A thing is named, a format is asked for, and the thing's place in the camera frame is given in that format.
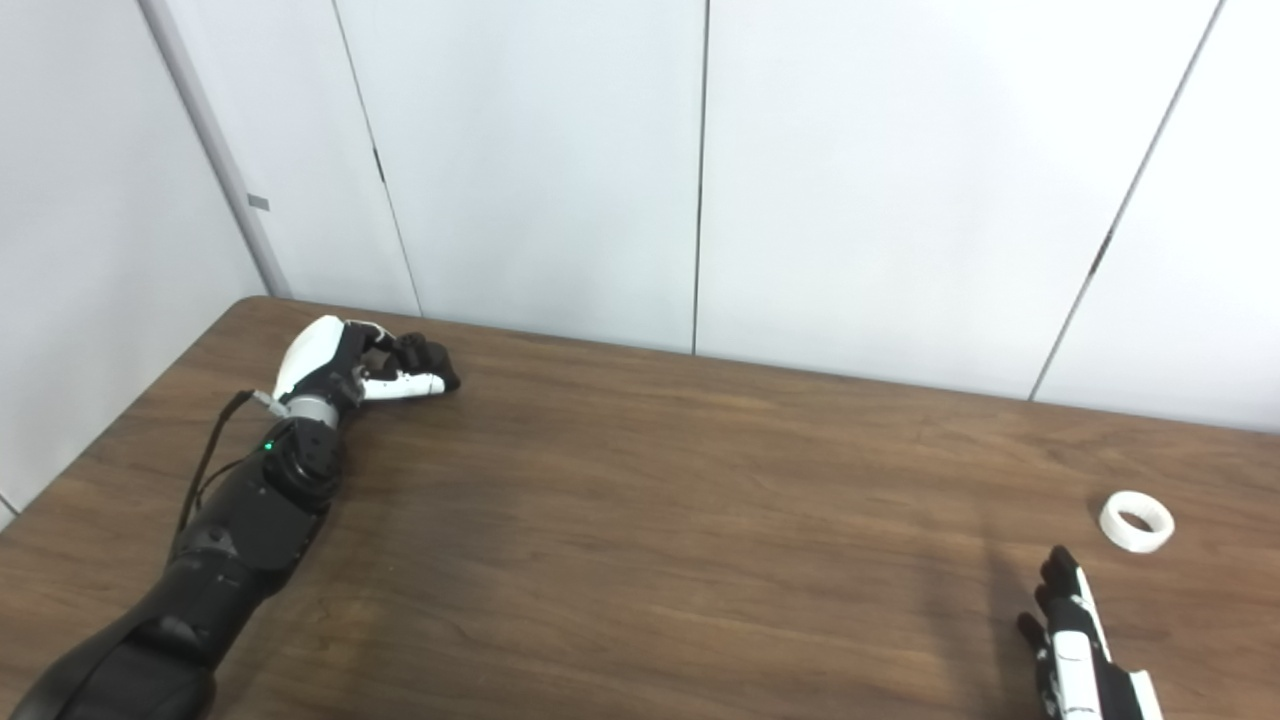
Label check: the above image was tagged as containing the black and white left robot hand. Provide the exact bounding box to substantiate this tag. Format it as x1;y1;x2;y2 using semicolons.
272;315;462;411

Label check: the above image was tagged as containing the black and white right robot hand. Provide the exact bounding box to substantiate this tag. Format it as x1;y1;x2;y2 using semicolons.
1017;545;1166;720

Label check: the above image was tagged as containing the round black plastic part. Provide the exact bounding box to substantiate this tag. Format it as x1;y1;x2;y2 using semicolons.
392;333;451;377

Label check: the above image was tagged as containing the white plastic ring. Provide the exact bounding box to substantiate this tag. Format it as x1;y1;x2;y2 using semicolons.
1099;490;1176;554

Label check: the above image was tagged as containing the grey corner pole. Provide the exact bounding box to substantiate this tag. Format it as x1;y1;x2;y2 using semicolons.
138;0;293;299

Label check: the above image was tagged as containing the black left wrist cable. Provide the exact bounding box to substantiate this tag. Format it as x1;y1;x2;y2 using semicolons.
175;389;286;541

